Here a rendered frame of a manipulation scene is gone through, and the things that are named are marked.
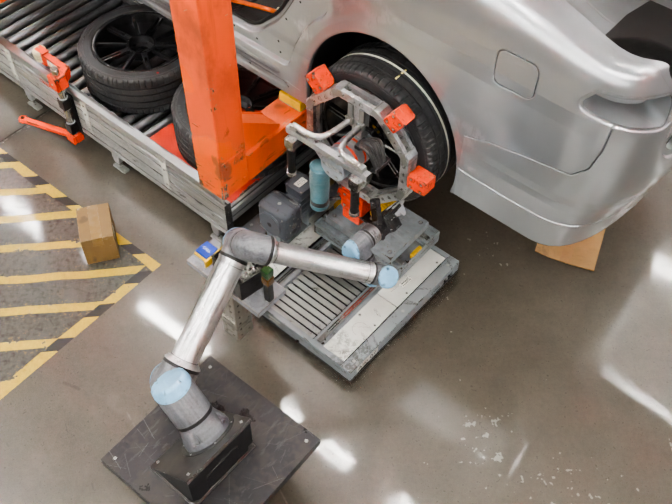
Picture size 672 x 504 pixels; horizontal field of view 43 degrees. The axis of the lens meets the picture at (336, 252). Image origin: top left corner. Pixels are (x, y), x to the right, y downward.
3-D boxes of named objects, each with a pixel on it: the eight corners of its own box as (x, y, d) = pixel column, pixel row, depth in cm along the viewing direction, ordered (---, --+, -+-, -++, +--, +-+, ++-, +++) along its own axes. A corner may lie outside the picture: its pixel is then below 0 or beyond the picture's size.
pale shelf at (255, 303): (286, 293, 361) (286, 289, 359) (258, 318, 353) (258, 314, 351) (214, 241, 378) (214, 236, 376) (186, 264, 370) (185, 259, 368)
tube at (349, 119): (354, 124, 345) (355, 104, 336) (322, 150, 336) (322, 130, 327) (321, 104, 352) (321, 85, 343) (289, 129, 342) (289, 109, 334)
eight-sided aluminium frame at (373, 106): (410, 215, 368) (422, 122, 325) (401, 224, 365) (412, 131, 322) (316, 156, 389) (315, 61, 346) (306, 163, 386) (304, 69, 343)
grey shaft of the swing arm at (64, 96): (86, 141, 467) (64, 69, 428) (78, 146, 465) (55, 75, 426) (75, 133, 471) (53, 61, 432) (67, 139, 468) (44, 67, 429)
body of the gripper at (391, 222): (392, 225, 367) (374, 241, 361) (382, 208, 364) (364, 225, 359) (403, 223, 360) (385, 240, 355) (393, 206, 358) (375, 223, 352)
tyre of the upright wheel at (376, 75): (492, 154, 348) (403, 16, 334) (459, 186, 337) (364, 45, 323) (401, 186, 404) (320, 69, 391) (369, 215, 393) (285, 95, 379)
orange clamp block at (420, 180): (417, 176, 350) (434, 187, 346) (405, 186, 346) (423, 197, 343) (418, 164, 344) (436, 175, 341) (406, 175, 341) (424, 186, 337)
